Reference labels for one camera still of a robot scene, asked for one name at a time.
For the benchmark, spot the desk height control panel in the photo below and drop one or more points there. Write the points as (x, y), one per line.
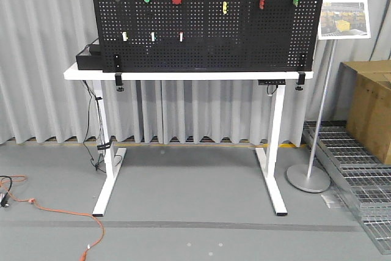
(269, 82)

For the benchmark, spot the left black mounting clamp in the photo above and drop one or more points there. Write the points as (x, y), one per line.
(118, 73)

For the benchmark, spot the black mounting clamp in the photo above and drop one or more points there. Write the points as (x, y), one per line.
(301, 79)
(118, 73)

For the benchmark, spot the white standing desk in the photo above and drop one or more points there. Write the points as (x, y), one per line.
(113, 159)

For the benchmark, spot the black perforated pegboard panel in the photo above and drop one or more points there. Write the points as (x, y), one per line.
(246, 39)

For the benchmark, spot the right black mounting clamp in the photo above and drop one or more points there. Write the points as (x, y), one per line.
(301, 79)

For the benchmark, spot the black box on desk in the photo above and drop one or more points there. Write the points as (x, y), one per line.
(90, 58)

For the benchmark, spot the silver sign stand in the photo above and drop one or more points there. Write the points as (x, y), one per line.
(307, 177)

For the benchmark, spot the brown cardboard box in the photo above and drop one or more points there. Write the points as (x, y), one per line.
(369, 114)

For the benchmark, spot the printed photo sign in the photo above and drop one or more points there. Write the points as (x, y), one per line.
(344, 19)

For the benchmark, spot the grey curtain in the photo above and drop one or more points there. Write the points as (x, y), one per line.
(41, 38)

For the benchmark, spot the metal floor grating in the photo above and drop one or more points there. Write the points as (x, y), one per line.
(361, 180)

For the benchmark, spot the black plug on floor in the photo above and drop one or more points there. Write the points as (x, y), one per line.
(4, 198)

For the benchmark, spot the yellow white rocker switch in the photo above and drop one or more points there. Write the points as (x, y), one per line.
(124, 36)

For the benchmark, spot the yellow toggle switch block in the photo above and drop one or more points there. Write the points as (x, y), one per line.
(224, 7)

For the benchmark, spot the red toggle switch block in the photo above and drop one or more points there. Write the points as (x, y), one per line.
(261, 4)

